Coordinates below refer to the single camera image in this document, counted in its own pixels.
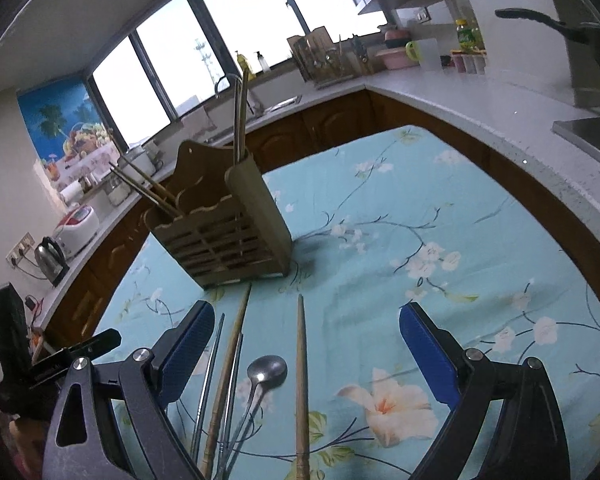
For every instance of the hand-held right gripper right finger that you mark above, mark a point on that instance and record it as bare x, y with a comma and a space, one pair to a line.
427, 355

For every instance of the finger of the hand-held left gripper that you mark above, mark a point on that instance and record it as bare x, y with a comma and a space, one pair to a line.
96, 342

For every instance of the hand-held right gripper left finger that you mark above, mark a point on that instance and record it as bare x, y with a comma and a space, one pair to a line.
187, 345

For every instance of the metal spoon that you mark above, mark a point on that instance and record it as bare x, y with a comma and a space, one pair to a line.
266, 371

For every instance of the wooden utensil holder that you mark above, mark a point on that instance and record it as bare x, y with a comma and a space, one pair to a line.
220, 240

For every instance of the steel electric kettle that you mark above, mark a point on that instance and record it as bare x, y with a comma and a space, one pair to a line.
50, 260

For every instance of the floral turquoise tablecloth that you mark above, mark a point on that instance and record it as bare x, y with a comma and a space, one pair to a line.
380, 285

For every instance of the red and white rice cooker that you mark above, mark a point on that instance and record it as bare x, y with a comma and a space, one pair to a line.
77, 230

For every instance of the paper towel roll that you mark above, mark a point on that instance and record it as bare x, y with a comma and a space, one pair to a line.
72, 193

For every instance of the small white appliance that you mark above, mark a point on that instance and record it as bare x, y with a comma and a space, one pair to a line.
115, 192

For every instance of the white electric cooker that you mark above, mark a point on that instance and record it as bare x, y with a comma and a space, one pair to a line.
140, 157

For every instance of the hanging dish towel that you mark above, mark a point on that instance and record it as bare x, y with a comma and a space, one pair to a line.
197, 122

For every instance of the wooden base cabinets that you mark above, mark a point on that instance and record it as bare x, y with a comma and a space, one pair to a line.
320, 125

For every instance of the steel sink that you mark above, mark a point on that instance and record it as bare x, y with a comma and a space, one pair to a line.
282, 105

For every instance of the curved steel faucet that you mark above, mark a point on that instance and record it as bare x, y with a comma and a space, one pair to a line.
225, 80

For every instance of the gas stove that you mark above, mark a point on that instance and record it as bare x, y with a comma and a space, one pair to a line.
595, 130

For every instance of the yellow detergent bottle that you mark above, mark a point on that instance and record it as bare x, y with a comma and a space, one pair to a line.
243, 63

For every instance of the lattice tower outside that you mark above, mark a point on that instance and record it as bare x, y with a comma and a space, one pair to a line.
202, 57

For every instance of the pump soap dispenser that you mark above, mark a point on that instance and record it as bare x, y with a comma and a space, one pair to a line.
263, 63

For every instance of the spice container set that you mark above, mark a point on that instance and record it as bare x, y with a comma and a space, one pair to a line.
467, 63

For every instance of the pink plastic basin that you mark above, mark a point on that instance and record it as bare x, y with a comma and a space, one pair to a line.
392, 58

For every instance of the knife block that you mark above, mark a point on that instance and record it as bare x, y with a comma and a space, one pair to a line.
362, 55

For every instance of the large kitchen window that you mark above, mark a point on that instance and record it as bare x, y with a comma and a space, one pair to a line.
230, 35

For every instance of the dish rack with cutting boards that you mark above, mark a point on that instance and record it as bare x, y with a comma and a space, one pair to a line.
325, 57

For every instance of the pink lidded pot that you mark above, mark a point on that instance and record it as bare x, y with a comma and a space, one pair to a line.
397, 36

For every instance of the yellow cooking oil bottle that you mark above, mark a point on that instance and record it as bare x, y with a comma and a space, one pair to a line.
464, 35

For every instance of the black wok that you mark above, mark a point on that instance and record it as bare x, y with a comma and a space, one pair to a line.
580, 30

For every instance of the wall power socket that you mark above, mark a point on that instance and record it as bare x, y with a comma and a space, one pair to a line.
20, 250

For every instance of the beach and fruit wall poster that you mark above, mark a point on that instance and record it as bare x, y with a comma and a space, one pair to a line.
65, 130

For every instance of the small wall socket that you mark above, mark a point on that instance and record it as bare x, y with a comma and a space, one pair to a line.
422, 14

